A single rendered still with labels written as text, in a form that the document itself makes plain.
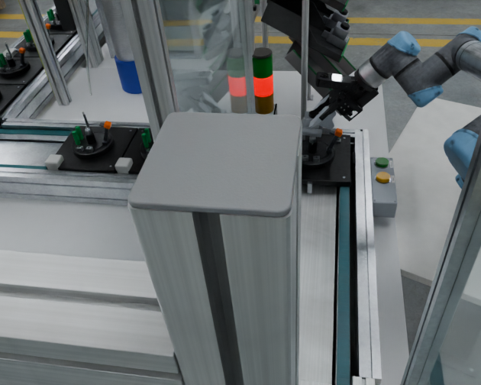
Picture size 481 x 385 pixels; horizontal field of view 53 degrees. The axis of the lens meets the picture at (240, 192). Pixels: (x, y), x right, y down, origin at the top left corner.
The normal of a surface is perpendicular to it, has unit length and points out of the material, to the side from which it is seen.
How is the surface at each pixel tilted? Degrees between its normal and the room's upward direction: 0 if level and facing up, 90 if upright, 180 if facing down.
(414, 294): 1
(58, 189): 90
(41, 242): 0
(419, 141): 0
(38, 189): 90
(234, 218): 90
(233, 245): 90
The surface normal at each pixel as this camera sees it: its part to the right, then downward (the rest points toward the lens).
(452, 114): -0.07, -0.74
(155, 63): -0.16, 0.67
